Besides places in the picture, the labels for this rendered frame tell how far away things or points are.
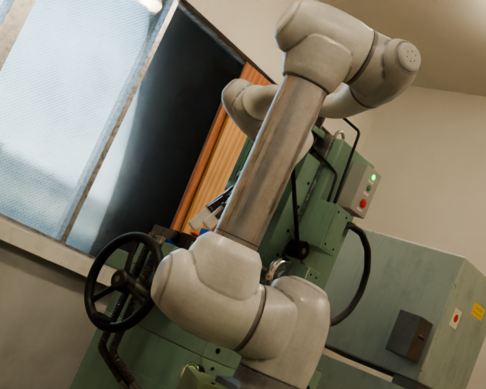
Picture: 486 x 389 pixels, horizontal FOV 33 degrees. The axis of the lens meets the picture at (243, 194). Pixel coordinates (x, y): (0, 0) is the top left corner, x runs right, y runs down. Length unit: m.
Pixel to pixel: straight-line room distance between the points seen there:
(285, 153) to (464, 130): 3.48
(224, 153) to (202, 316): 2.54
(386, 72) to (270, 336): 0.61
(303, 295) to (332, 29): 0.56
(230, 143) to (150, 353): 1.97
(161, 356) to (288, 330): 0.72
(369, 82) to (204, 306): 0.60
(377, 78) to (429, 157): 3.36
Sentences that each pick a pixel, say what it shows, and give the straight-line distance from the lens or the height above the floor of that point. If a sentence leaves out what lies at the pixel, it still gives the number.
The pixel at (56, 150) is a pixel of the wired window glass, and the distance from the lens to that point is 3.76.
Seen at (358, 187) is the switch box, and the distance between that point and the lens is 2.74.
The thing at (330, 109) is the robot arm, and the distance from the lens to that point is 2.06.
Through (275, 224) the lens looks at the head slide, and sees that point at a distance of 2.62.
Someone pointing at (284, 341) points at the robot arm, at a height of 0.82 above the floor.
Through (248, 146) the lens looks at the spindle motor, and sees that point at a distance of 2.59.
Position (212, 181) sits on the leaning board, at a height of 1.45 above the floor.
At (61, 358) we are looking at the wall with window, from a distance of 4.01.
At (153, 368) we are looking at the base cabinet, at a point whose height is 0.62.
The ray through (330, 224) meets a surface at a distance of 2.63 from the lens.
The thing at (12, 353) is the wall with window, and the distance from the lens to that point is 3.83.
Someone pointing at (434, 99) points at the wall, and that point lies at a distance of 5.35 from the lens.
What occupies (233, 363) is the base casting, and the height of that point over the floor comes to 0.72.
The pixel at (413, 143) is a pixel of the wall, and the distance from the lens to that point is 5.27.
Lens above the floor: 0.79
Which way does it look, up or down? 9 degrees up
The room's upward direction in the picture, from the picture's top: 24 degrees clockwise
